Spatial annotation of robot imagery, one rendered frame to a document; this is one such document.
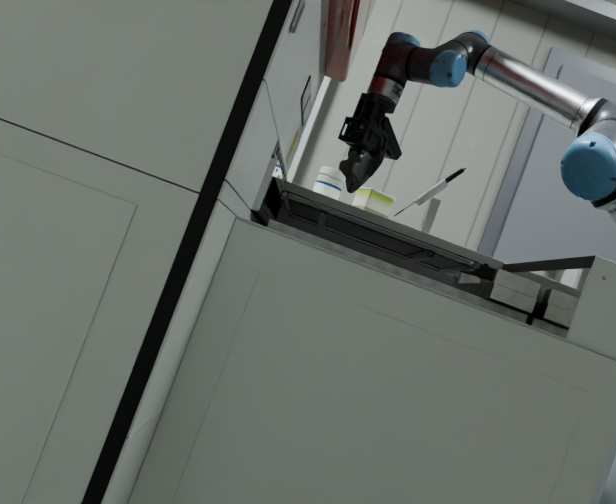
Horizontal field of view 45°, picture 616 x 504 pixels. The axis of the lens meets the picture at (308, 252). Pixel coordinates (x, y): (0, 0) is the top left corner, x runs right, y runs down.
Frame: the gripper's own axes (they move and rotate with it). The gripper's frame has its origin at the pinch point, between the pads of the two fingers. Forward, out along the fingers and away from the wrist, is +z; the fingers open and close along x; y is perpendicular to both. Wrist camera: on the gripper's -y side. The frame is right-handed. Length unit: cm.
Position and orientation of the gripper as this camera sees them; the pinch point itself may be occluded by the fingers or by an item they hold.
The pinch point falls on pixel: (353, 188)
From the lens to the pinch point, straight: 168.0
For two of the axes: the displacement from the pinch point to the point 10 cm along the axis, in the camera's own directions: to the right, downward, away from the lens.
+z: -3.6, 9.3, -0.4
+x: 7.2, 2.6, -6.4
